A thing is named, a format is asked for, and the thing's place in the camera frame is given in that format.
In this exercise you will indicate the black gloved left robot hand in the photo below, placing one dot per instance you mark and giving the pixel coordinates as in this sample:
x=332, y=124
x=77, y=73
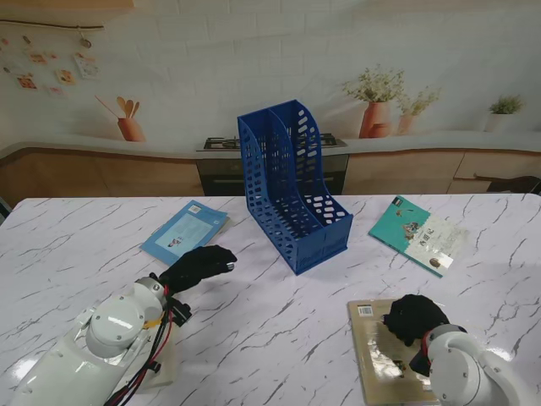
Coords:
x=198, y=266

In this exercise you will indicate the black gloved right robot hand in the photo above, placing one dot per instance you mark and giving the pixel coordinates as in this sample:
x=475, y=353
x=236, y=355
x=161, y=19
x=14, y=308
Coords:
x=416, y=317

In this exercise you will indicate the tan paperback book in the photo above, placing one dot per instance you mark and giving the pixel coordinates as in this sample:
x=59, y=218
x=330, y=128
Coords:
x=380, y=359

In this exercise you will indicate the teal illustrated paperback book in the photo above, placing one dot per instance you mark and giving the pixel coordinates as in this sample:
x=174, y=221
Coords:
x=406, y=228

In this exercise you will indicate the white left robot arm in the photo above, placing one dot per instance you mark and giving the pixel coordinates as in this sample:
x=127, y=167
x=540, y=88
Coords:
x=110, y=325

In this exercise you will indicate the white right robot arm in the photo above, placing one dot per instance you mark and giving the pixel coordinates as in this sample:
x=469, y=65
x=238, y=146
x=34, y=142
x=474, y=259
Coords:
x=460, y=372

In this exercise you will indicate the light blue paperback book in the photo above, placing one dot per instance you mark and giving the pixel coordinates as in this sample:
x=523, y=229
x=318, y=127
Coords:
x=186, y=228

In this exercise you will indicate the yellow and white book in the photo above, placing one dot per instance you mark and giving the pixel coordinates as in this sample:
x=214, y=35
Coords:
x=167, y=363

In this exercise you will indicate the blue plastic file holder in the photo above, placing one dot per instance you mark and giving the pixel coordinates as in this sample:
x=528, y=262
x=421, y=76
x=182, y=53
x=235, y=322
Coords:
x=291, y=199

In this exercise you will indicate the printed kitchen backdrop banner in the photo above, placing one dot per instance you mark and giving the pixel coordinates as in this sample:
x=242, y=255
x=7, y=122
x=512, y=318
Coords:
x=270, y=63

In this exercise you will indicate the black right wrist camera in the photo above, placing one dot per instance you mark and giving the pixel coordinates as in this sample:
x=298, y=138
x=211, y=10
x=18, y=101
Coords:
x=419, y=364

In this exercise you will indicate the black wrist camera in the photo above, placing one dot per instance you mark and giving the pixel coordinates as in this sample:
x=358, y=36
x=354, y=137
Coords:
x=181, y=313
x=419, y=364

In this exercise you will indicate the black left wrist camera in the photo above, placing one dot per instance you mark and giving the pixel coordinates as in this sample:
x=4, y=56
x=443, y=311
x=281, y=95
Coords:
x=181, y=313

